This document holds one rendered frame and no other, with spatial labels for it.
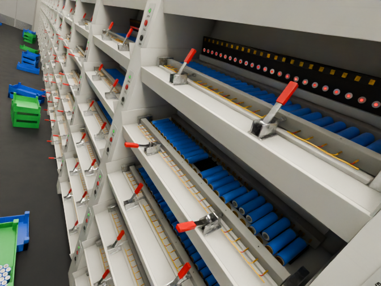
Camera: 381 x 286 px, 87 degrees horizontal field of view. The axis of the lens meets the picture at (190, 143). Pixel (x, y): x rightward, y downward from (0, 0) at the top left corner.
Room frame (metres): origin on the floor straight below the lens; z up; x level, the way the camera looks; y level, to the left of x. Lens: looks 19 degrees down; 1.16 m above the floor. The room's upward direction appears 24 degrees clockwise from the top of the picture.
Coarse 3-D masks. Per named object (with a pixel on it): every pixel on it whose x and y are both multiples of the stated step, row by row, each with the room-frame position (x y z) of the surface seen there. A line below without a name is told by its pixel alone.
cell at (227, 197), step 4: (236, 188) 0.41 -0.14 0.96; (240, 188) 0.41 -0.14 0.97; (244, 188) 0.41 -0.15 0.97; (228, 192) 0.39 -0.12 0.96; (232, 192) 0.39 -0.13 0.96; (236, 192) 0.39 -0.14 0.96; (240, 192) 0.40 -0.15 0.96; (244, 192) 0.40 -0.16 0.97; (224, 196) 0.37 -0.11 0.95; (228, 196) 0.38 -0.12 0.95; (232, 196) 0.38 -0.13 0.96; (236, 196) 0.39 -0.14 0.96; (228, 200) 0.37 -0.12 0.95
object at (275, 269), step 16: (144, 128) 0.60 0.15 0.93; (176, 160) 0.46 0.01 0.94; (192, 176) 0.41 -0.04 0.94; (208, 192) 0.37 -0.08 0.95; (224, 208) 0.34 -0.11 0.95; (240, 224) 0.31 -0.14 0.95; (240, 240) 0.30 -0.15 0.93; (256, 240) 0.29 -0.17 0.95; (256, 256) 0.27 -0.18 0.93; (272, 256) 0.26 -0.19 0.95; (256, 272) 0.25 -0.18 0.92; (272, 272) 0.25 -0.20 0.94; (288, 272) 0.25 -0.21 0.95
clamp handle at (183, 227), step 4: (208, 216) 0.31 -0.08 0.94; (200, 220) 0.30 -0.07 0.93; (204, 220) 0.30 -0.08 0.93; (208, 220) 0.31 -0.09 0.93; (180, 224) 0.27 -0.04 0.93; (184, 224) 0.27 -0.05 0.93; (188, 224) 0.27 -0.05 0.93; (192, 224) 0.28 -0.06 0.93; (196, 224) 0.29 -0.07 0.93; (200, 224) 0.29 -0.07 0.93; (204, 224) 0.30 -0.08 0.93; (176, 228) 0.26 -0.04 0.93; (180, 228) 0.26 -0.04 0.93; (184, 228) 0.26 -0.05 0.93; (188, 228) 0.27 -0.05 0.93; (192, 228) 0.27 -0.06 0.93; (180, 232) 0.26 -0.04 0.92
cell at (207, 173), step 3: (219, 165) 0.47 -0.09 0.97; (210, 168) 0.46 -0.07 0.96; (213, 168) 0.46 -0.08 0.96; (216, 168) 0.46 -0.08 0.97; (219, 168) 0.46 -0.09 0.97; (222, 168) 0.47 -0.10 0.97; (201, 171) 0.44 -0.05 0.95; (204, 171) 0.44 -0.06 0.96; (207, 171) 0.44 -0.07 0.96; (210, 171) 0.44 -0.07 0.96; (213, 171) 0.45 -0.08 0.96; (216, 171) 0.45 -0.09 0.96; (219, 171) 0.46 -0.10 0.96; (201, 174) 0.43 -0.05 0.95; (204, 174) 0.43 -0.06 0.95; (207, 174) 0.44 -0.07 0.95; (210, 174) 0.44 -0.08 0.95; (204, 177) 0.43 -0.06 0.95
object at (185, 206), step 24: (144, 144) 0.54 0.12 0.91; (216, 144) 0.55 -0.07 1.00; (144, 168) 0.49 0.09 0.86; (168, 168) 0.45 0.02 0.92; (192, 168) 0.47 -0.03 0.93; (168, 192) 0.38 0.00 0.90; (192, 192) 0.39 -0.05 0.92; (192, 216) 0.33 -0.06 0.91; (240, 216) 0.35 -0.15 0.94; (312, 216) 0.34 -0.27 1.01; (192, 240) 0.31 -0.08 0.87; (216, 240) 0.29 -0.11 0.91; (264, 240) 0.31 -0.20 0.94; (216, 264) 0.26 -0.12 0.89; (240, 264) 0.26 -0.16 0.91; (288, 264) 0.28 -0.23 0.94; (312, 264) 0.29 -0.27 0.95
